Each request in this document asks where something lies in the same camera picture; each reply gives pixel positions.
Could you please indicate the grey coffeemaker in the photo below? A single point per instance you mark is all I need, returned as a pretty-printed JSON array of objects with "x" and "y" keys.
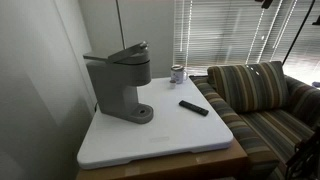
[{"x": 115, "y": 78}]

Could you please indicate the small white coffee pod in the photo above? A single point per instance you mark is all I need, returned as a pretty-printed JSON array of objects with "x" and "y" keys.
[{"x": 172, "y": 84}]

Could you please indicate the white ceramic mug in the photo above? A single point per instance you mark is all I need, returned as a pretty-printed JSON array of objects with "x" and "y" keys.
[{"x": 178, "y": 73}]

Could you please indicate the black remote control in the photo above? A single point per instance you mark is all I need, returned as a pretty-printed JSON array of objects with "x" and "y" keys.
[{"x": 194, "y": 108}]

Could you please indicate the white plastic board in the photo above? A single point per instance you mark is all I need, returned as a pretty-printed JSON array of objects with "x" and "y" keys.
[{"x": 174, "y": 129}]

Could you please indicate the white window blinds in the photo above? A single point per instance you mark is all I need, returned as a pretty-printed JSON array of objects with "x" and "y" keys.
[{"x": 225, "y": 32}]

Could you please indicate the striped sofa cushion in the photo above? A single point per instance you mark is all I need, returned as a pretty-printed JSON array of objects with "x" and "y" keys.
[{"x": 250, "y": 87}]

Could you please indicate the brown cardboard box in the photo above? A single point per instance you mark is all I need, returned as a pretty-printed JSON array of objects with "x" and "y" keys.
[{"x": 229, "y": 162}]

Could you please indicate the striped sofa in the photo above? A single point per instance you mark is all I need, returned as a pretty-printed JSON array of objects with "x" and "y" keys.
[{"x": 269, "y": 136}]

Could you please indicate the black tripod stand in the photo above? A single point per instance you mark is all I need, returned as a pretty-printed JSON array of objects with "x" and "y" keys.
[{"x": 293, "y": 32}]

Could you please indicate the black metal frame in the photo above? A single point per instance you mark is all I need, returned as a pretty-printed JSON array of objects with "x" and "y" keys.
[{"x": 304, "y": 163}]

